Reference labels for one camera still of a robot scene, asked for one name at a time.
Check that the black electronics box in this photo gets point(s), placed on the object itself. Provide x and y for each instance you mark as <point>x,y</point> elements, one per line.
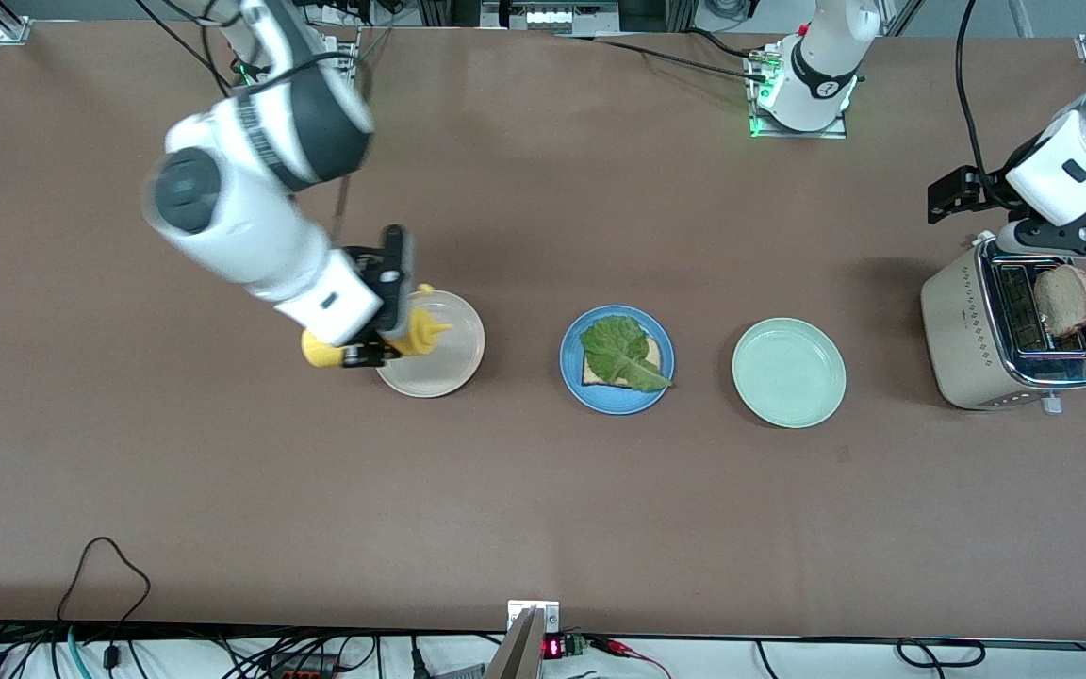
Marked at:
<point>552,17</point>

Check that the grey metal pole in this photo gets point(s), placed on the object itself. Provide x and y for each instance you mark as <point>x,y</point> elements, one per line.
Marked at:
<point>517,655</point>

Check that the beige and chrome toaster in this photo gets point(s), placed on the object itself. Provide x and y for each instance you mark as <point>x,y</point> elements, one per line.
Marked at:
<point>962,349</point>

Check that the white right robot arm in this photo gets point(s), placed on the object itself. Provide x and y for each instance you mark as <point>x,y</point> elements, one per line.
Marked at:
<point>241,217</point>

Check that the brown bread slice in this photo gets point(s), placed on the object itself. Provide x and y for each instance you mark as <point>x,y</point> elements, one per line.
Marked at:
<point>592,375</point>
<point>1066,302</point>

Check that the yellow squeeze bottle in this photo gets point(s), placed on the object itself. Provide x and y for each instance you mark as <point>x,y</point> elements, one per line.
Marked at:
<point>425,330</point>

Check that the circuit board with red display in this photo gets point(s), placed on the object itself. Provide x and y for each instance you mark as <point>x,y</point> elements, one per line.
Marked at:
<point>557,648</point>

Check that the green lettuce leaf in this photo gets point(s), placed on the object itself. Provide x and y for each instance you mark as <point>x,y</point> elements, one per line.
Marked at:
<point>614,344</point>

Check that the small silver metal bracket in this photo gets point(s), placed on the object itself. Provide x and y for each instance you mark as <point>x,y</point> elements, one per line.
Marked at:
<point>517,611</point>

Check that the pale green round plate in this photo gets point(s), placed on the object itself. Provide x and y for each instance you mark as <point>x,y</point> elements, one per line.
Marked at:
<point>788,372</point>

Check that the blue round plate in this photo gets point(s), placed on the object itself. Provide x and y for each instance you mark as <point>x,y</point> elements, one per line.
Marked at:
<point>569,363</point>

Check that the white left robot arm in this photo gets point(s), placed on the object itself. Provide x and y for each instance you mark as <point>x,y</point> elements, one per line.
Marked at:
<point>826,66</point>

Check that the red alligator clip leads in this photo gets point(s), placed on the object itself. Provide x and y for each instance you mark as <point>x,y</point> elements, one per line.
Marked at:
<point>618,647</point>

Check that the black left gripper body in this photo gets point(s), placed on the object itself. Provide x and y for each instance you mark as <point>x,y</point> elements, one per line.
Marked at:
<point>989,190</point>

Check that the cream round plate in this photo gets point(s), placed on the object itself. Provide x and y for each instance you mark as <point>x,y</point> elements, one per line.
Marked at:
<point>453,368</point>

